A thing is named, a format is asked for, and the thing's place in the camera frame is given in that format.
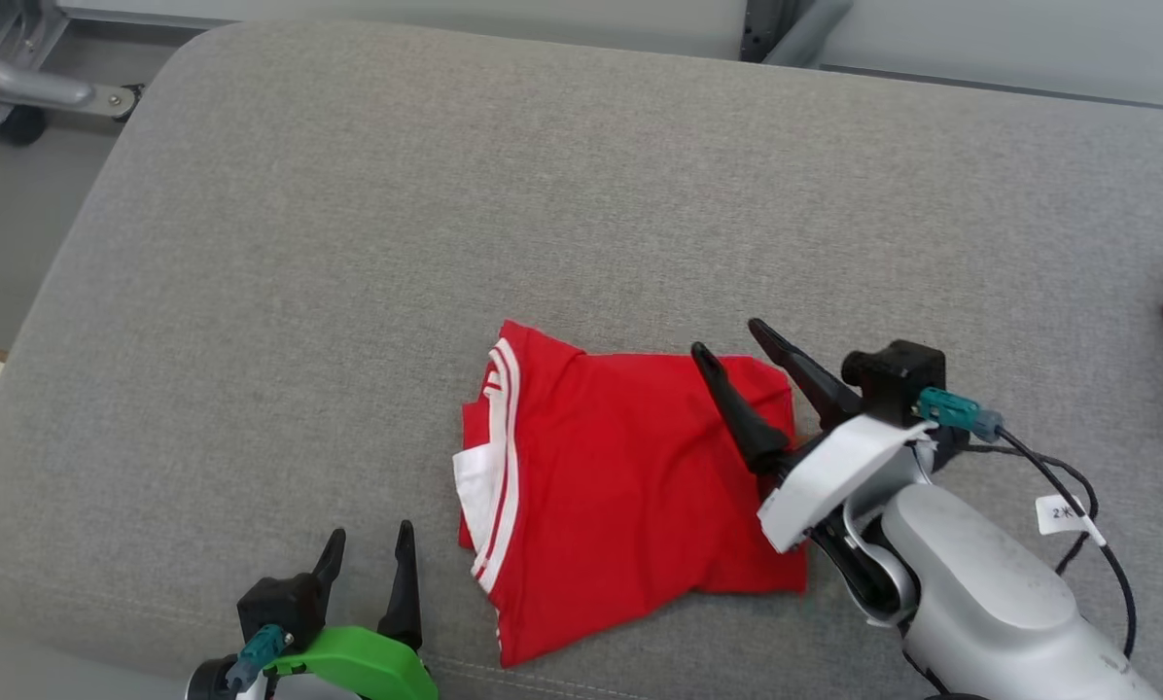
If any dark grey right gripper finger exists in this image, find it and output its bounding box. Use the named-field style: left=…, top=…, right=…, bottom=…
left=690, top=341, right=793, bottom=476
left=748, top=318, right=864, bottom=432

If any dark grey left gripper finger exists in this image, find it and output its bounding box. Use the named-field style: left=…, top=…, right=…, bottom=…
left=377, top=520, right=425, bottom=649
left=313, top=528, right=348, bottom=605

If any grey fabric sofa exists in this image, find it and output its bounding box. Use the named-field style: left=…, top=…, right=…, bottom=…
left=0, top=19, right=1163, bottom=700

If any teal right camera connector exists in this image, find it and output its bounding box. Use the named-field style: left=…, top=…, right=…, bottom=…
left=917, top=387, right=1005, bottom=440

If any grey metal stand post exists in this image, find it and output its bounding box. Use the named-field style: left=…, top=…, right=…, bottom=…
left=742, top=0, right=855, bottom=67

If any red and white jersey shirt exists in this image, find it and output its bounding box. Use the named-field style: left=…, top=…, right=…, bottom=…
left=453, top=319, right=808, bottom=669

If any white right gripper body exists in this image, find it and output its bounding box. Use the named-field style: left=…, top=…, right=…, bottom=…
left=757, top=413, right=937, bottom=555

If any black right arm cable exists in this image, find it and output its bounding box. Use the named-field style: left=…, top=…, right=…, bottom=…
left=970, top=428, right=1139, bottom=662

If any grey wheeled metal frame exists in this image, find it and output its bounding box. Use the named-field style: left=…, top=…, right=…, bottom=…
left=0, top=0, right=145, bottom=147

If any white cable label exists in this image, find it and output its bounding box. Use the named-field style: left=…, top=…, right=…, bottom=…
left=1037, top=494, right=1106, bottom=545

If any teal camera connector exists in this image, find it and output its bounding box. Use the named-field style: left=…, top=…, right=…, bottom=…
left=917, top=387, right=1005, bottom=440
left=227, top=624, right=287, bottom=691

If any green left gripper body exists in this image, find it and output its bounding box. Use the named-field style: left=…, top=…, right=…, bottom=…
left=270, top=626, right=440, bottom=700

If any teal left camera connector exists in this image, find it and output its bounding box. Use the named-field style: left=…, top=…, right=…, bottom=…
left=227, top=624, right=287, bottom=691

